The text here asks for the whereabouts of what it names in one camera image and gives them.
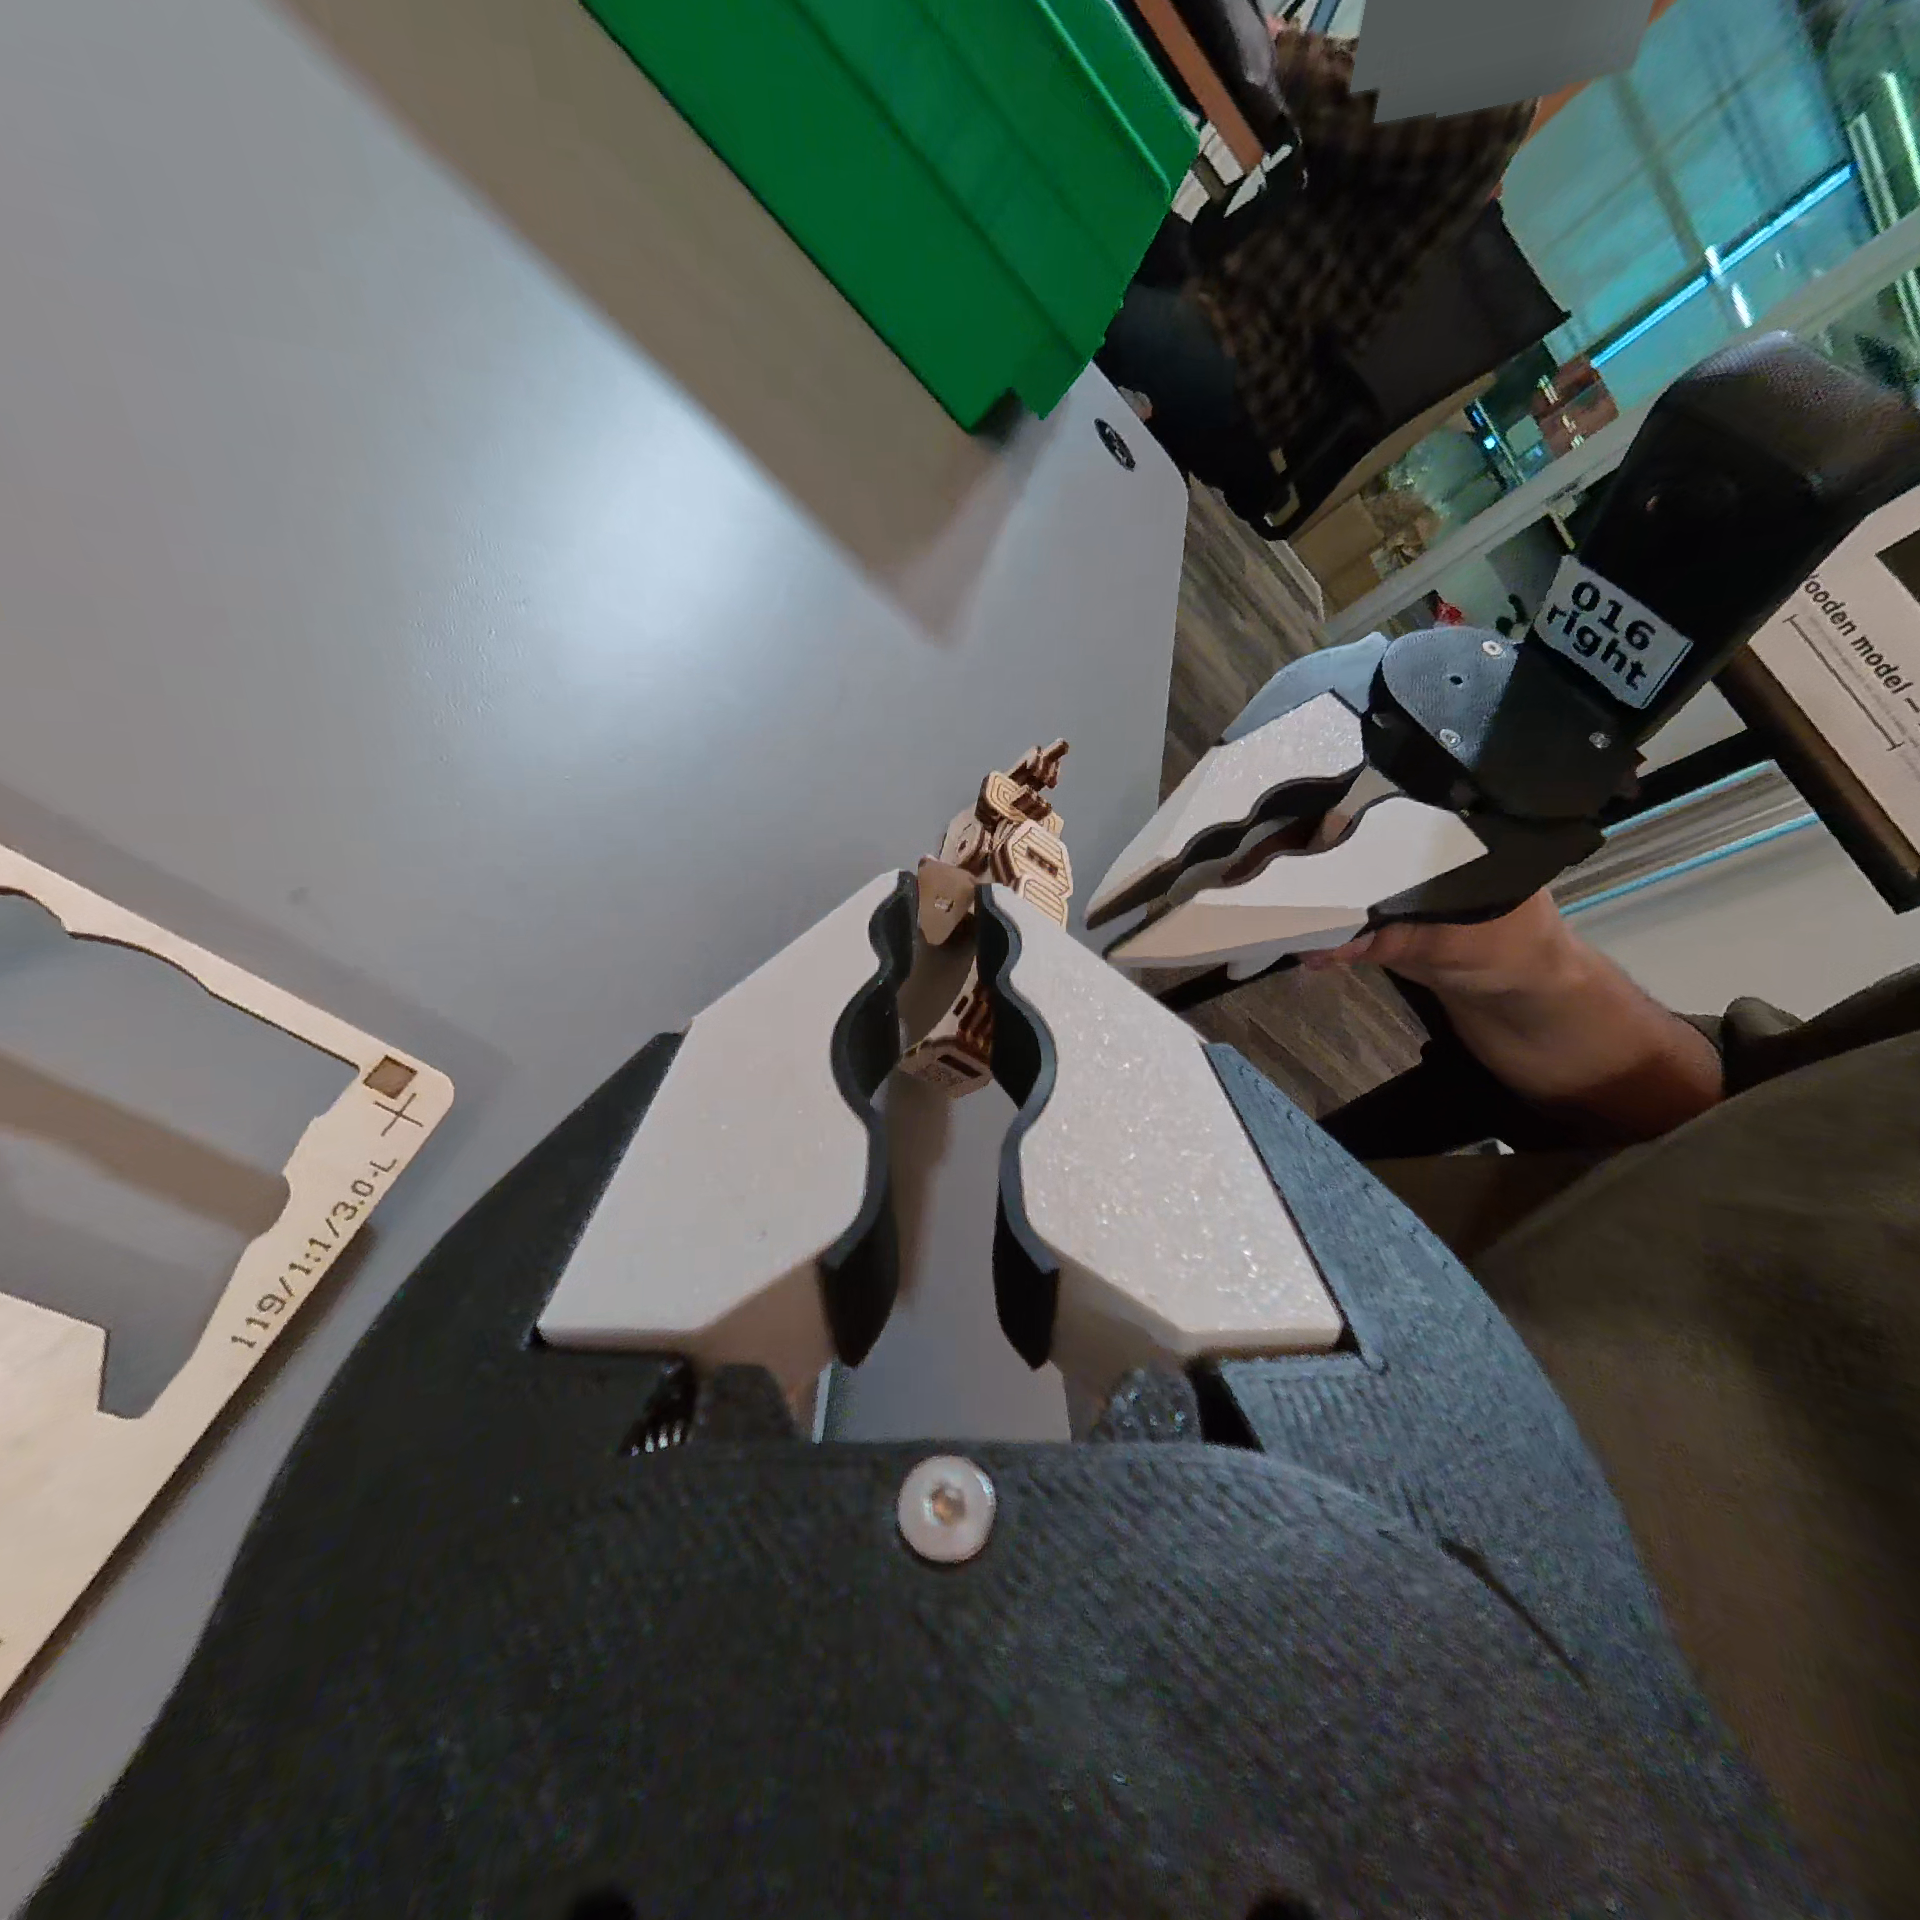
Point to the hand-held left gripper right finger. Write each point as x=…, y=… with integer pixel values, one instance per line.
x=1171, y=1200

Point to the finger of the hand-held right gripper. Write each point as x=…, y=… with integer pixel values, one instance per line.
x=1261, y=765
x=1349, y=876

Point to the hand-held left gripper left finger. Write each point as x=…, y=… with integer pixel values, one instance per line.
x=706, y=1170

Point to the small wooden puzzle model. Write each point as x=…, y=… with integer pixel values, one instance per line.
x=1020, y=855

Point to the person's right forearm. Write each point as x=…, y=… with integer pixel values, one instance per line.
x=1606, y=1034

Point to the grey desk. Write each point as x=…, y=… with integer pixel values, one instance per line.
x=375, y=525

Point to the person's right hand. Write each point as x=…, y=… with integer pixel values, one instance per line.
x=1448, y=953

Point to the white printed sign board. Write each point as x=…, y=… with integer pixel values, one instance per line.
x=1853, y=675

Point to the person's olive clothing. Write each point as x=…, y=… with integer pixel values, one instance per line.
x=1726, y=1425

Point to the laser-cut wooden puzzle sheet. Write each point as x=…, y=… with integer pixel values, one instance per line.
x=91, y=1439

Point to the green plastic bin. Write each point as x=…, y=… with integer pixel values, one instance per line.
x=900, y=180

